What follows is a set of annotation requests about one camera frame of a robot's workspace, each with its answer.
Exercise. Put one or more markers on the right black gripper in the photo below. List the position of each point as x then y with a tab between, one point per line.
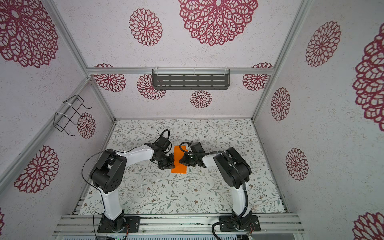
185	161

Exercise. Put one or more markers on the black wire wall basket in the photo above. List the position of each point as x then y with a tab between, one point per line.
65	117

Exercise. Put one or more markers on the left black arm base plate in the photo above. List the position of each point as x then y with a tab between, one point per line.
120	225

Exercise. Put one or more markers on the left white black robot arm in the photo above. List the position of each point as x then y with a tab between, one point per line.
108	172

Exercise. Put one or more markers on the grey slotted wall shelf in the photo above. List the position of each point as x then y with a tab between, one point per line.
191	79

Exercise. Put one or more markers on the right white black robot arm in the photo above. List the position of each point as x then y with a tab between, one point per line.
234	170

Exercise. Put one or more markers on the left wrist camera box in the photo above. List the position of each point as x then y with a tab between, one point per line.
162	143

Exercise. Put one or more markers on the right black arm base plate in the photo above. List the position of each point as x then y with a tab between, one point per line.
240	223

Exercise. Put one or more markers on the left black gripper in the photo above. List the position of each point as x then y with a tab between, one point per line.
170	165

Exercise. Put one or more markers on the aluminium front rail frame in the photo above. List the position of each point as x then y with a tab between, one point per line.
194	224

